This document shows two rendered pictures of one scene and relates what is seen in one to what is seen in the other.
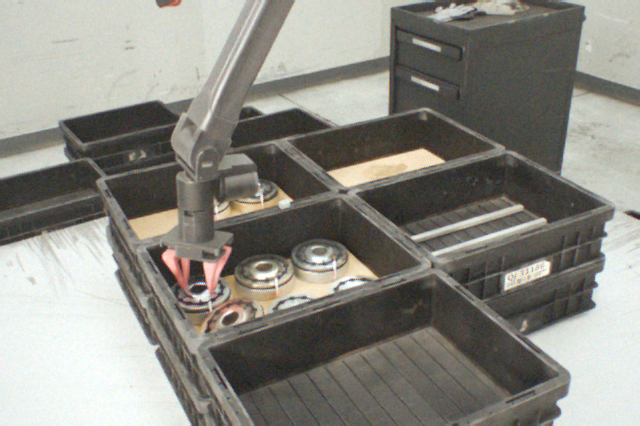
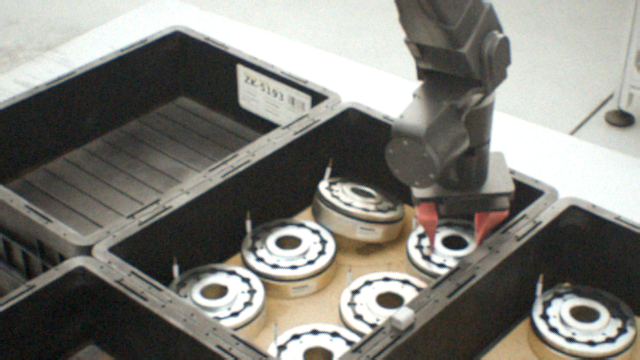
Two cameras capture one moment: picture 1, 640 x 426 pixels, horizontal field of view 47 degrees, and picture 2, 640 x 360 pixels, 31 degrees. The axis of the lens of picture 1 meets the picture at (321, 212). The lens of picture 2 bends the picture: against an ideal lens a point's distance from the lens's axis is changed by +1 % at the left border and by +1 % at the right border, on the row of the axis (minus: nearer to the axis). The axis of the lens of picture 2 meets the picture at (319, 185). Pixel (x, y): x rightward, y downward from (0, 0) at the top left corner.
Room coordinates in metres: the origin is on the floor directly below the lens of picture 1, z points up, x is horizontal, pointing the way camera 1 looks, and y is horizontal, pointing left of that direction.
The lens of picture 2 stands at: (1.88, -0.29, 1.61)
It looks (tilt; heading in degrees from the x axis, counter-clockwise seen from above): 34 degrees down; 159
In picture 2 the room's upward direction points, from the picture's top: straight up
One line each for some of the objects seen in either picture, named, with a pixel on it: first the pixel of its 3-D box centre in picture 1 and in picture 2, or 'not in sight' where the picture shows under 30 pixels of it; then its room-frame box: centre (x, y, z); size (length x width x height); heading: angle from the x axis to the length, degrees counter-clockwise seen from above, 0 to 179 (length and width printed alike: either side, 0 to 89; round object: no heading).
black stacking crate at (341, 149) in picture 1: (389, 170); not in sight; (1.46, -0.15, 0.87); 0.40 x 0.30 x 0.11; 117
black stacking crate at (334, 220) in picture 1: (282, 287); (333, 268); (1.01, 0.07, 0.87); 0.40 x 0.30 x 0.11; 117
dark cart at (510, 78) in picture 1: (478, 115); not in sight; (2.87, -0.66, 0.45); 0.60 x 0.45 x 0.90; 122
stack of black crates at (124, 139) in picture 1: (131, 176); not in sight; (2.54, 0.72, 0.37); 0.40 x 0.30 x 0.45; 122
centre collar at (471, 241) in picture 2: (199, 289); (454, 244); (1.02, 0.21, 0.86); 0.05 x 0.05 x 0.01
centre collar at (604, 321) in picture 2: not in sight; (584, 315); (1.17, 0.27, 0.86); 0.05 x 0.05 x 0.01
